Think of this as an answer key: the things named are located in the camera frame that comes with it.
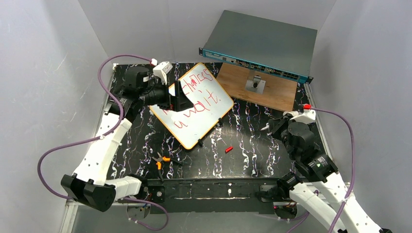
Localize red whiteboard marker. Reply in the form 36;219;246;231
261;125;269;131

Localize yellow-framed whiteboard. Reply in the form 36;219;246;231
150;63;234;150

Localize red marker cap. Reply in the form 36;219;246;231
225;146;233;153

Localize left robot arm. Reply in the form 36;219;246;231
61;62;193;212

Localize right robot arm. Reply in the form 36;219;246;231
265;118;391;233

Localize green and white tool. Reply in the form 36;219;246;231
282;111;296;118

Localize wooden board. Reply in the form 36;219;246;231
217;63;297;111

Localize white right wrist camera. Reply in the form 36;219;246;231
291;109;316;124

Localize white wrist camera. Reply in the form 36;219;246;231
153;61;173;85
291;109;316;124

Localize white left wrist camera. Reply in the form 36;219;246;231
153;61;173;85

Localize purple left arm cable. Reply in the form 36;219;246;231
37;54;170;232

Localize orange-handled pliers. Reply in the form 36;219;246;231
151;152;183;183

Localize grey metal bracket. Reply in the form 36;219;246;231
245;75;266;94

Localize grey network switch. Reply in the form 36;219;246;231
199;10;317;84

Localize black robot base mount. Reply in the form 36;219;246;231
117;177;339;215

